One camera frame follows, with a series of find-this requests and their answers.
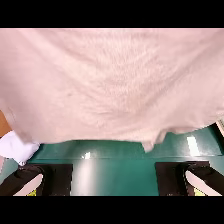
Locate white garment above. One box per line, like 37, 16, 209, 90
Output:
0, 130, 41, 167

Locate pink T-shirt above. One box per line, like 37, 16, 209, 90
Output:
0, 28, 224, 154

